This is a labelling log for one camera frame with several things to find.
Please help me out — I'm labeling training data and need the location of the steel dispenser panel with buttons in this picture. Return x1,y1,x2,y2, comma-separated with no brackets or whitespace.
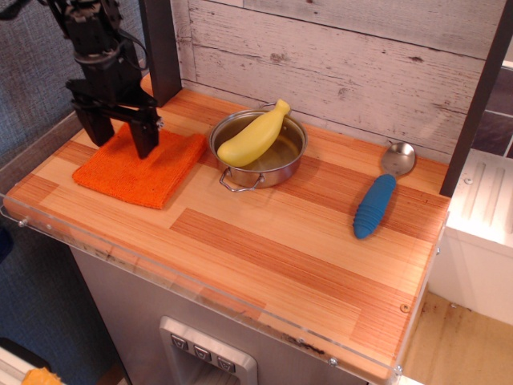
160,316,258,384

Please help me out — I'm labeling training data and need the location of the small steel pot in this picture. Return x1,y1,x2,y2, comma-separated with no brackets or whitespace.
208,103,308,193

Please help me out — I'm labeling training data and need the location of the orange towel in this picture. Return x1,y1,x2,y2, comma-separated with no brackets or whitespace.
72,124,207,209

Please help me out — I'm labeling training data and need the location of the clear acrylic table guard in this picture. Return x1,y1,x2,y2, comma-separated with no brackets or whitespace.
0,59,450,379

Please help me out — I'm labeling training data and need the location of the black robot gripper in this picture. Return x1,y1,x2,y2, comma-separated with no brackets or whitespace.
67,51,163,159

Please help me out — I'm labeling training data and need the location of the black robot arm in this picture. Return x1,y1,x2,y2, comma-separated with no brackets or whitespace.
43,1,163,159

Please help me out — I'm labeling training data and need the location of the yellow toy banana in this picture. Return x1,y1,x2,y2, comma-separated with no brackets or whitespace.
216,99,291,168

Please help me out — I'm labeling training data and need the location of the dark right shelf post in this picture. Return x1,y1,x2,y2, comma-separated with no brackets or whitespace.
439,0,512,197

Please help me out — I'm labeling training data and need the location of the orange object bottom left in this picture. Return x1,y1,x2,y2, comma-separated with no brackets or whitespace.
21,367,63,385

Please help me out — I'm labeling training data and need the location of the blue-handled metal spoon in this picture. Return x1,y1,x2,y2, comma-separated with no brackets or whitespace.
353,142,416,240

